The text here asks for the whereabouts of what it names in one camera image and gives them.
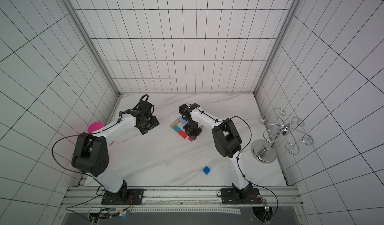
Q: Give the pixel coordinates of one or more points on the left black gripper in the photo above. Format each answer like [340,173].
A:
[155,123]

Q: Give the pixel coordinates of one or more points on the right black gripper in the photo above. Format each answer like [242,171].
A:
[193,132]

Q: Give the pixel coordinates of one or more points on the red block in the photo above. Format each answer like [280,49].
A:
[182,134]

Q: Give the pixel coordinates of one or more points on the light blue block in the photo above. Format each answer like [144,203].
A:
[180,118]

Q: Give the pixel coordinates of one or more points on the teal block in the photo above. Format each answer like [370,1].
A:
[176,128]

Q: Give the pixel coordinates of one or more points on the natural wood block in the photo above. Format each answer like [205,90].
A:
[174,123]

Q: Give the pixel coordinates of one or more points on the dark blue cube block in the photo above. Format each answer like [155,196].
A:
[206,170]

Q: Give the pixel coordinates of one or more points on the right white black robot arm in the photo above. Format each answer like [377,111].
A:
[227,141]

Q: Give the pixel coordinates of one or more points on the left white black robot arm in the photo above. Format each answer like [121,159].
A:
[91,154]

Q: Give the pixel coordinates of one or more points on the magenta plastic goblet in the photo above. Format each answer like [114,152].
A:
[95,126]

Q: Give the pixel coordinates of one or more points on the chrome wire cup rack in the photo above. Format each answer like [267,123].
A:
[264,149]

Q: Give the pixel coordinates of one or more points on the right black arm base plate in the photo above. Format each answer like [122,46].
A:
[240,197]

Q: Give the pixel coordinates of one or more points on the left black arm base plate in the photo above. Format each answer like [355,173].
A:
[123,197]

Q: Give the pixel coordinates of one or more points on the aluminium mounting rail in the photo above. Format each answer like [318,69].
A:
[179,197]

